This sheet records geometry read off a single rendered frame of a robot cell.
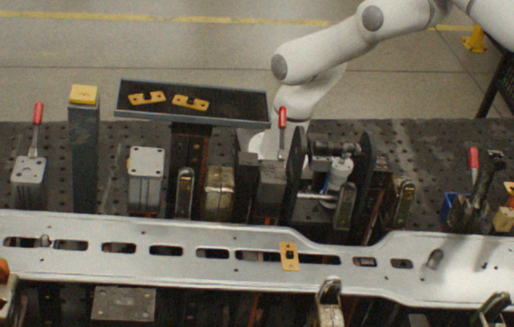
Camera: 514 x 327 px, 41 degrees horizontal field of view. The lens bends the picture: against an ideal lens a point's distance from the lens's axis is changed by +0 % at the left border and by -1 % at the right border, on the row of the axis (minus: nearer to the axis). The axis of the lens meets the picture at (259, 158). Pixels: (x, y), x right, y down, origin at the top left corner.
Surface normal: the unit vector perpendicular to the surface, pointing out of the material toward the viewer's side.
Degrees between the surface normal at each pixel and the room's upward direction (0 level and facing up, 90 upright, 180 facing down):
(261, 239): 0
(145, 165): 0
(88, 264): 0
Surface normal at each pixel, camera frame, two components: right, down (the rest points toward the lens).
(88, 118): 0.06, 0.65
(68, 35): 0.15, -0.76
